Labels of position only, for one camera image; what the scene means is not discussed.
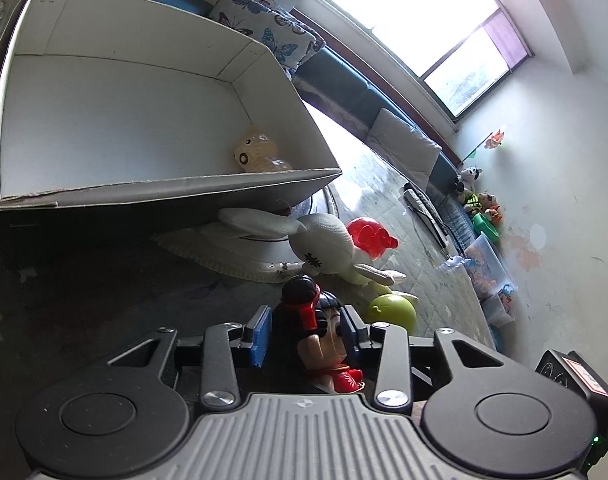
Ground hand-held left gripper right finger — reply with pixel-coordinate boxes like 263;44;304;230
341;305;510;409

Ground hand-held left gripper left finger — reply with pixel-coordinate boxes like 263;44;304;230
106;305;275;409

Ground black-haired doll figurine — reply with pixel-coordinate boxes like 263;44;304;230
274;275;367;396

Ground green ball toy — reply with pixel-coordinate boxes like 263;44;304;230
366;294;417;333

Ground white rabbit plush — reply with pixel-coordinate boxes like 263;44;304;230
218;207;407;288

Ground red plastic head toy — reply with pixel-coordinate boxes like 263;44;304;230
346;217;400;263

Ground dark cardboard box white inside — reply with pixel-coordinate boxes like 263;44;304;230
0;0;344;271

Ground round glass turntable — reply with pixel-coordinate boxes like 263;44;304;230
151;187;337;283

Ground small colourful carton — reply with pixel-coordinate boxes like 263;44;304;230
484;290;519;327

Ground clear plastic storage box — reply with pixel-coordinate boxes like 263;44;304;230
464;235;517;306

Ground green plastic toy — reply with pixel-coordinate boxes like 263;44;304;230
471;212;501;235

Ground yellow cartoon toy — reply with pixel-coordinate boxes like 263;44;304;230
234;126;294;173

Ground orange and green plush toys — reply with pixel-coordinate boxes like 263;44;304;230
464;192;504;222

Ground panda plush toy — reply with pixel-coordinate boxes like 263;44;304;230
456;166;485;196

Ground white cushion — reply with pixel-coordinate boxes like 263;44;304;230
366;107;442;191

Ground orange paper pinwheel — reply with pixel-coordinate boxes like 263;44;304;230
461;129;507;165

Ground blue sofa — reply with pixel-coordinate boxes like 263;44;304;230
151;0;485;241

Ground butterfly print cushion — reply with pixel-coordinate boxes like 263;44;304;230
209;0;327;72

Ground window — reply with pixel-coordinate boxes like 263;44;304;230
309;0;532;121

